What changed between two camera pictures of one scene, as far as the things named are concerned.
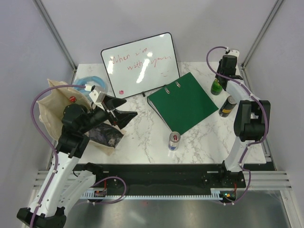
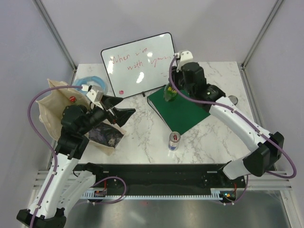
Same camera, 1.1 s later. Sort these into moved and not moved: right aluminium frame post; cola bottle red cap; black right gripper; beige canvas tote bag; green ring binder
Moved: black right gripper
Not moved: right aluminium frame post; beige canvas tote bag; green ring binder; cola bottle red cap
